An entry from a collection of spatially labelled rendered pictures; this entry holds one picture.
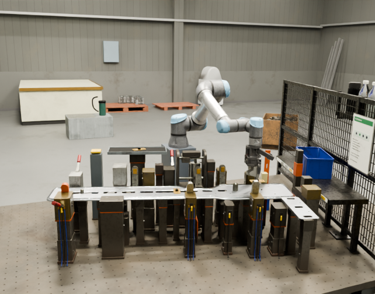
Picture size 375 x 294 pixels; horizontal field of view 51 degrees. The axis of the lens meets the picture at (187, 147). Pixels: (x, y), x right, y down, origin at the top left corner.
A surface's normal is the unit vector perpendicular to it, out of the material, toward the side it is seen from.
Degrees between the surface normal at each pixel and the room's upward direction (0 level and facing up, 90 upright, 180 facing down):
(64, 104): 90
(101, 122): 90
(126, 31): 90
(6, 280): 0
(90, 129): 90
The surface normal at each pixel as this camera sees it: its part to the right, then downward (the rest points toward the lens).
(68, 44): 0.37, 0.23
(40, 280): 0.02, -0.97
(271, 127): -0.26, 0.22
